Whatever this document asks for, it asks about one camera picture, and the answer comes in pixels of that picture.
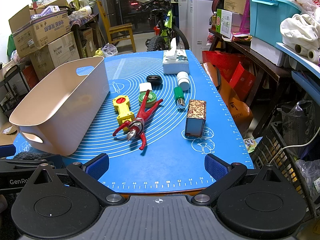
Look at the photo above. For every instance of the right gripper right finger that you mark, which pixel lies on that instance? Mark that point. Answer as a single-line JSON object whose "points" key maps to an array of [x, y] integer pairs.
{"points": [[226, 176]]}

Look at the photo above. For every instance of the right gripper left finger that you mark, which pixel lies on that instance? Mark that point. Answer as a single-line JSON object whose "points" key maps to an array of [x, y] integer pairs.
{"points": [[87, 175]]}

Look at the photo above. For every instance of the floral patterned rectangular box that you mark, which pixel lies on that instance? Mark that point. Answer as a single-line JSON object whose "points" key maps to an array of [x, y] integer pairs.
{"points": [[196, 118]]}

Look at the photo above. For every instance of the red silver ultraman figure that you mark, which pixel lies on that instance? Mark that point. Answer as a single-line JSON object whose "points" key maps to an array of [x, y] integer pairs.
{"points": [[136, 127]]}

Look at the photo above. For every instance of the yellow toy with red dial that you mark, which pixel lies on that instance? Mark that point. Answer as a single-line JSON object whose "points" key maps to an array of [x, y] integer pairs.
{"points": [[122, 106]]}

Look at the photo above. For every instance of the beige plastic storage bin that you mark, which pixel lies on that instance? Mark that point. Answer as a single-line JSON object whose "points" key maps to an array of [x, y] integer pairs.
{"points": [[56, 114]]}

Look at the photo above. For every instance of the green round tin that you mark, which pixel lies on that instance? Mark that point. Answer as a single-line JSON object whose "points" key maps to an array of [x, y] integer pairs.
{"points": [[152, 98]]}

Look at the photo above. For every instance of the white pill bottle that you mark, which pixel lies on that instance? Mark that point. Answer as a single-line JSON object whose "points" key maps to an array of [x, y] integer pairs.
{"points": [[183, 80]]}

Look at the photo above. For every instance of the black plastic crate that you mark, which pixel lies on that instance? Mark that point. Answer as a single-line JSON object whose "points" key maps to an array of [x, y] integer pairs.
{"points": [[268, 151]]}

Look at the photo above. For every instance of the orange paper bag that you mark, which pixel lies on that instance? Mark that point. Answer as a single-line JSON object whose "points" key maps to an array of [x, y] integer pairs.
{"points": [[240, 112]]}

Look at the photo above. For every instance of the blue silicone baking mat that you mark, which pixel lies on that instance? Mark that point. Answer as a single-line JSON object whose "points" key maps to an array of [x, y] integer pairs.
{"points": [[170, 161]]}

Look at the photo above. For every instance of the black metal shelf rack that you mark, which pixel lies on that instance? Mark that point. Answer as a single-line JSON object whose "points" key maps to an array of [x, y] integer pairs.
{"points": [[15, 85]]}

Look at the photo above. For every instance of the white square eraser block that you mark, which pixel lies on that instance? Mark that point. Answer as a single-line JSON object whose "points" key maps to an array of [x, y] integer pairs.
{"points": [[143, 87]]}

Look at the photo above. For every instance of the red gift bag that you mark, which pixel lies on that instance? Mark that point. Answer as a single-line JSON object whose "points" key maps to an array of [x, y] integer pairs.
{"points": [[234, 68]]}

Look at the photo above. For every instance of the dark wooden side table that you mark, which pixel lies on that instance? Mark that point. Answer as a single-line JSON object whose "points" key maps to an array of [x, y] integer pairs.
{"points": [[265, 68]]}

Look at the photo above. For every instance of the black small case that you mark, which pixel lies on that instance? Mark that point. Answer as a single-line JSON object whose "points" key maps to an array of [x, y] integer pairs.
{"points": [[155, 80]]}

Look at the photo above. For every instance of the lower cardboard box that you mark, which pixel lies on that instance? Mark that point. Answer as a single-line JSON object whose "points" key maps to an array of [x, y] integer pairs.
{"points": [[56, 53]]}

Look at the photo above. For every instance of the white tissue box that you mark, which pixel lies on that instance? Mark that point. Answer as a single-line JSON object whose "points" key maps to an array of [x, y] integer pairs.
{"points": [[175, 60]]}

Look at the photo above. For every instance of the wooden chair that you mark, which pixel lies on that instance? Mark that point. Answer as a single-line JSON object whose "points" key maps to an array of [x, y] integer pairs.
{"points": [[116, 33]]}

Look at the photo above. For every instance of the upper cardboard box open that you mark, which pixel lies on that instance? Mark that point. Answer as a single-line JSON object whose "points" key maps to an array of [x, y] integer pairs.
{"points": [[31, 34]]}

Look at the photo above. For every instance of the green black bicycle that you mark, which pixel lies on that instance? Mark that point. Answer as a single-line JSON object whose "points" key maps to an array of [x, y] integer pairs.
{"points": [[161, 10]]}

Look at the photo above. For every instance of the green white product box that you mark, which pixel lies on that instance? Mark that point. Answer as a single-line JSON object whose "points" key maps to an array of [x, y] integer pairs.
{"points": [[224, 22]]}

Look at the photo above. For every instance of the white refrigerator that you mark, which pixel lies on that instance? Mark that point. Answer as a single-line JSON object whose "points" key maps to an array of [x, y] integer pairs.
{"points": [[194, 16]]}

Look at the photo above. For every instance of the teal plastic storage crate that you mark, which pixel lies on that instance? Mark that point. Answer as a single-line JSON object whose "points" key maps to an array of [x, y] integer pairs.
{"points": [[266, 17]]}

